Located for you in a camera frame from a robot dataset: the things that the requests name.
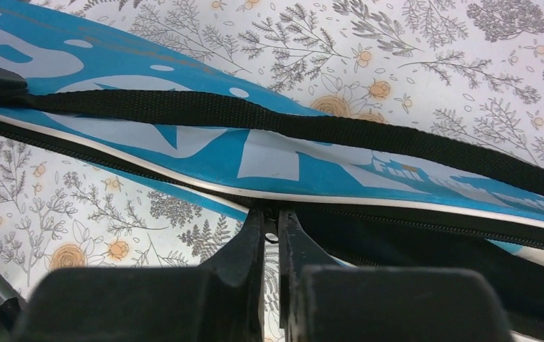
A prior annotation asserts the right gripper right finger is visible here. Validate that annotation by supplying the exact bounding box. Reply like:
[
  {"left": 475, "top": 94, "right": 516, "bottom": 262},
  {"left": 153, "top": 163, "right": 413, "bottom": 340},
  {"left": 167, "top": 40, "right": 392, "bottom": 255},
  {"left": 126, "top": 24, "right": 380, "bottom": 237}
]
[{"left": 277, "top": 209, "right": 339, "bottom": 341}]

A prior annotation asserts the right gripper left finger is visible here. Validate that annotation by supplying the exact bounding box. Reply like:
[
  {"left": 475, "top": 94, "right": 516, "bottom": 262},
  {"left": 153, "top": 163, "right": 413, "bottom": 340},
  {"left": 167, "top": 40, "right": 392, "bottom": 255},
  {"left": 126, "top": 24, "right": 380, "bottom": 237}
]
[{"left": 199, "top": 209, "right": 265, "bottom": 341}]

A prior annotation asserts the blue racket bag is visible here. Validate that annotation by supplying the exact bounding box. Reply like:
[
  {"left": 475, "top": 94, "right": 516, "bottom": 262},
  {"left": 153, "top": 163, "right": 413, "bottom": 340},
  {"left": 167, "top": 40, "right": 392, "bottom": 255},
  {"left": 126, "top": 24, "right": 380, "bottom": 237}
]
[{"left": 0, "top": 1, "right": 544, "bottom": 341}]

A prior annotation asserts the floral table mat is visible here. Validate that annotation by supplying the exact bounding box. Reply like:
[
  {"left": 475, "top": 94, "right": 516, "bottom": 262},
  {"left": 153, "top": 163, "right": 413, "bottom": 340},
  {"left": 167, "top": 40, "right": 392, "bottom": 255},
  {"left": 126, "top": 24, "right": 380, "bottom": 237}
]
[{"left": 0, "top": 0, "right": 544, "bottom": 342}]

